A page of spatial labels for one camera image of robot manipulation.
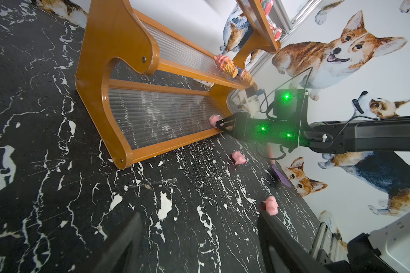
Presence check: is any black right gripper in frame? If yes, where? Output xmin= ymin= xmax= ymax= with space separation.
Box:
xmin=215 ymin=113 xmax=299 ymax=150

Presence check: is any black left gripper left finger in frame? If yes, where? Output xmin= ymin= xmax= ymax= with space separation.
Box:
xmin=90 ymin=213 xmax=142 ymax=273

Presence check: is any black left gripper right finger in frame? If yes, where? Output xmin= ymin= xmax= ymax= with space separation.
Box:
xmin=257 ymin=211 xmax=328 ymax=273

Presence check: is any blue pink ice cream toy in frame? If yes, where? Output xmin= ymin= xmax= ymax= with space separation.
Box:
xmin=236 ymin=67 xmax=254 ymax=86

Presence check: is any pink ice cream cone toy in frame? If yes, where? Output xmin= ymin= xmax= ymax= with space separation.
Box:
xmin=214 ymin=55 xmax=239 ymax=78

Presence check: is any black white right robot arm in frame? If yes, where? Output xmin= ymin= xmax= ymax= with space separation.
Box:
xmin=210 ymin=89 xmax=410 ymax=273

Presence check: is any small pink pig toy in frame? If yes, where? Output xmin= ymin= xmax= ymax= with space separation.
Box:
xmin=231 ymin=151 xmax=247 ymax=165

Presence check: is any orange wooden two-tier shelf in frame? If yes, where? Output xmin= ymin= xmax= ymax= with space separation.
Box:
xmin=76 ymin=1 xmax=280 ymax=169

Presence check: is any purple spatula with pink handle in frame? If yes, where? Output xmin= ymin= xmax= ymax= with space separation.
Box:
xmin=266 ymin=143 xmax=292 ymax=188

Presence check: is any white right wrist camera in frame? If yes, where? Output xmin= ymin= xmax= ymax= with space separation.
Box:
xmin=238 ymin=86 xmax=264 ymax=117

